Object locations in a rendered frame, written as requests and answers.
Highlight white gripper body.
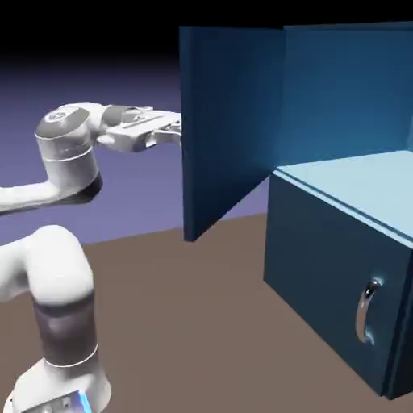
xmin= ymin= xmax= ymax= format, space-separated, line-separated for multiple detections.
xmin=95 ymin=110 xmax=183 ymax=153

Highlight blue cabinet door without handle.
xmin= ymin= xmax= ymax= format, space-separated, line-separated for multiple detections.
xmin=178 ymin=25 xmax=286 ymax=243

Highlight blue cabinet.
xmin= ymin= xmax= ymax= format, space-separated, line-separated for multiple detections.
xmin=262 ymin=20 xmax=413 ymax=402

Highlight blue cabinet door with handle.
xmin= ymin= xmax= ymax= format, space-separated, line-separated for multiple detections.
xmin=262 ymin=171 xmax=413 ymax=397

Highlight curved silver metal handle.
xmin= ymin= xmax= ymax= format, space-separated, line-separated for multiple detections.
xmin=354 ymin=276 xmax=386 ymax=347

